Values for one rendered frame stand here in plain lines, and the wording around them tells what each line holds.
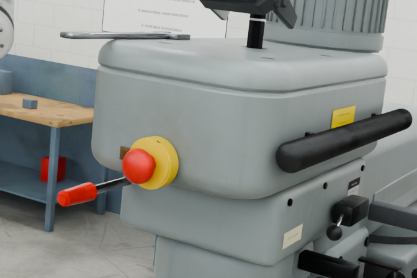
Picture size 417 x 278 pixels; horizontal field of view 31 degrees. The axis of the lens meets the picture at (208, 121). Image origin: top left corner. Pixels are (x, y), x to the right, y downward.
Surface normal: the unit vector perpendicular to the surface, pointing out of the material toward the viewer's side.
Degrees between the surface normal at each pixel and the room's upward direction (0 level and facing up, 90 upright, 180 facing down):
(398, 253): 0
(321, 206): 90
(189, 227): 90
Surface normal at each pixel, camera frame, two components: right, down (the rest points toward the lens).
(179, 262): -0.50, 0.10
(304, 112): 0.86, 0.18
